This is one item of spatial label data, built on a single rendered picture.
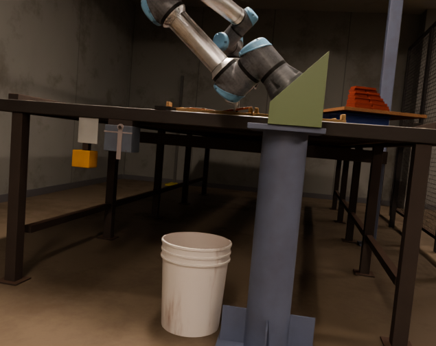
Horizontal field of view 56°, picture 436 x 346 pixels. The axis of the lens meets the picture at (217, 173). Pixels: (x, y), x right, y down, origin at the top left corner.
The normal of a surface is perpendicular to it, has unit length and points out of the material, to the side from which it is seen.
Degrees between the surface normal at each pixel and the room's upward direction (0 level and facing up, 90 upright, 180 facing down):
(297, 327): 90
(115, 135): 90
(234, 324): 90
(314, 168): 90
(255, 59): 101
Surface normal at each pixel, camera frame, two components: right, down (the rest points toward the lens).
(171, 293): -0.57, 0.07
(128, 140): -0.21, 0.06
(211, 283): 0.58, 0.16
